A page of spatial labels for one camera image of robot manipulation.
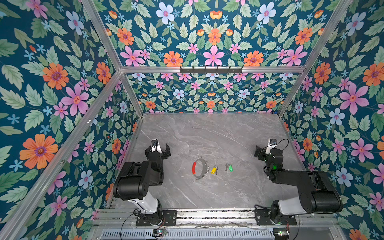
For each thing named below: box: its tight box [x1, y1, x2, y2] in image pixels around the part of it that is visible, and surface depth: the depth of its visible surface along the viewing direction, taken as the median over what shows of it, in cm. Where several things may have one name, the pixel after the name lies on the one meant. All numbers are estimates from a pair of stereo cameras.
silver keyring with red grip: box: [192, 157, 210, 180], surface depth 93 cm
